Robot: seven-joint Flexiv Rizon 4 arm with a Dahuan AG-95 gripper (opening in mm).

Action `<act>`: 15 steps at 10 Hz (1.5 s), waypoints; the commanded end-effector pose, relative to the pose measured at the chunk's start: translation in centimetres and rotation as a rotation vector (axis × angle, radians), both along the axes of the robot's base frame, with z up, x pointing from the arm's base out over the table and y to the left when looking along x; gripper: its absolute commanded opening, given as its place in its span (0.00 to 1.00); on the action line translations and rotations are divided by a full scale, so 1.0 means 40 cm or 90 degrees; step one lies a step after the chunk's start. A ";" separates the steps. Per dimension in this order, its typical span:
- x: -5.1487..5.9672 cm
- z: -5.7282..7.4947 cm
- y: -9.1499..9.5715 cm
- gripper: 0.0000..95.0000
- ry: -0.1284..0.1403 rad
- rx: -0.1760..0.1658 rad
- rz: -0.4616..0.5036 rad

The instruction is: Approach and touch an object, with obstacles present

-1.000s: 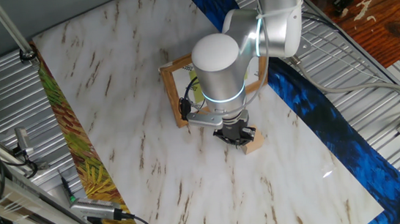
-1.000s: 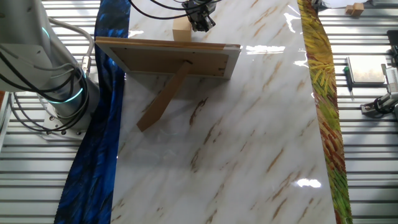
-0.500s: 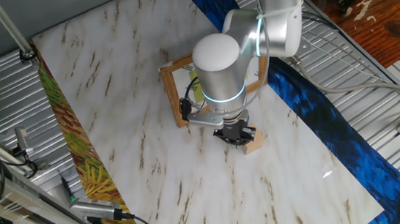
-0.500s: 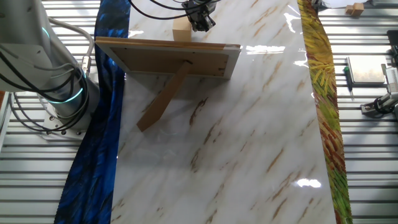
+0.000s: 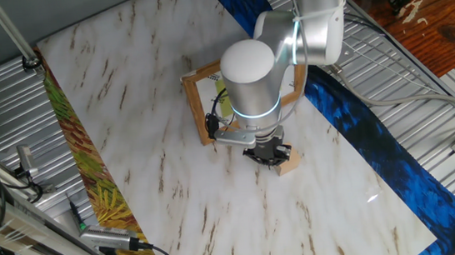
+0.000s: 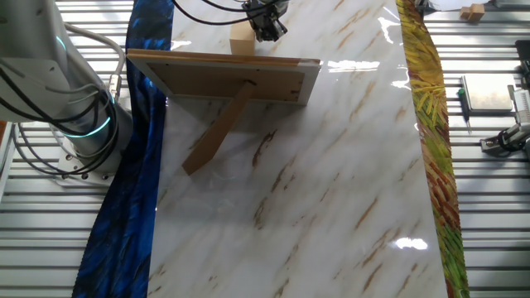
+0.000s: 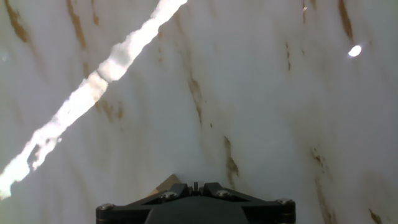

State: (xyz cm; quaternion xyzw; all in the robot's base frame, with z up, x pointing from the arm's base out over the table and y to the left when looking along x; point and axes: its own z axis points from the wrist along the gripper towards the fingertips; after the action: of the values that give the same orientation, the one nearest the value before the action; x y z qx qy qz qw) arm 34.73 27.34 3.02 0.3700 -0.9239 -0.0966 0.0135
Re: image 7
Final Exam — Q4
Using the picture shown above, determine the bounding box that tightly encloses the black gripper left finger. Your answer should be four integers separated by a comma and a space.
95, 182, 197, 224

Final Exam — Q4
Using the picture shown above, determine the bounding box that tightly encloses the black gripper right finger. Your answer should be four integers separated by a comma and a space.
198, 182, 296, 224

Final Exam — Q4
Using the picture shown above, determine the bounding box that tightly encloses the wooden cube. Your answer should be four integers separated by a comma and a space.
147, 173, 183, 197

